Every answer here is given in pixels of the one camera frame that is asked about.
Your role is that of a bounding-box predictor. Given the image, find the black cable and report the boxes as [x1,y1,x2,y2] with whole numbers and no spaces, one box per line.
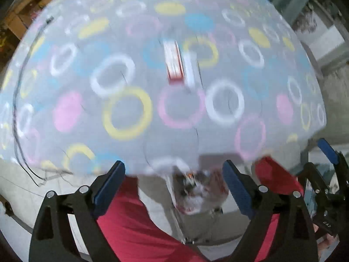
[12,16,74,187]

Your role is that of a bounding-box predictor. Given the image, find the person's right hand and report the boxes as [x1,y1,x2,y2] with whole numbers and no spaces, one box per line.
[313,222,338,252]

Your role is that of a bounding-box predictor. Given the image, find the bed with circle print sheet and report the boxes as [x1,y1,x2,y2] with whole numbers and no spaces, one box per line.
[0,0,328,178]

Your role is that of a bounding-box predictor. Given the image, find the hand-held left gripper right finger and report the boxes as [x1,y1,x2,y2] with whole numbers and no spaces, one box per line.
[221,160,319,262]

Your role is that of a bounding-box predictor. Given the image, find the white plastic bag red print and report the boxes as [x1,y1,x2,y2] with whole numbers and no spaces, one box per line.
[147,157,229,216]

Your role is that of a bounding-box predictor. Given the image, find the yellow brown wooden cabinet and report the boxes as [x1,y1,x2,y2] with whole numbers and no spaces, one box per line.
[0,0,71,60]

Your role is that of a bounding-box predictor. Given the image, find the red white snack packet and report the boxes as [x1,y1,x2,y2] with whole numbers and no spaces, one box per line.
[163,40,186,84]

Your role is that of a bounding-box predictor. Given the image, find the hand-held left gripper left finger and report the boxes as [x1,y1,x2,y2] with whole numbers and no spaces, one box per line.
[29,160,126,262]

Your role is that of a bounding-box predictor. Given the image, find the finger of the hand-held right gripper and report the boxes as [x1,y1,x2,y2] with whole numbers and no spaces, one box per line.
[317,138,349,192]
[298,162,331,195]

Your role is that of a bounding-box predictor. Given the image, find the person's left leg red pants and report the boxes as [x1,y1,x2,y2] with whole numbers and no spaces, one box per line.
[97,176,208,262]

